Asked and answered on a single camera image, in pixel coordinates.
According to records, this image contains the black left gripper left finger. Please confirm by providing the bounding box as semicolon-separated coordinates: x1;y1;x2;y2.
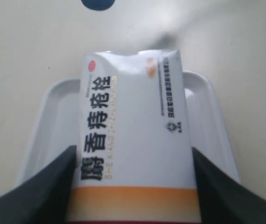
0;146;77;224

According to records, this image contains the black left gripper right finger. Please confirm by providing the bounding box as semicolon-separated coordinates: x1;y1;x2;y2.
192;147;266;224

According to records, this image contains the dark blue round object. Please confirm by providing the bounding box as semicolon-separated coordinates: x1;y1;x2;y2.
81;0;115;11

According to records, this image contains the white medicine box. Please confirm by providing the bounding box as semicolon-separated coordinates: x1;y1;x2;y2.
66;49;201;224

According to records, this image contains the white plastic tray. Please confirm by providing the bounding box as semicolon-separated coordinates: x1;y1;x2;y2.
15;70;239;186

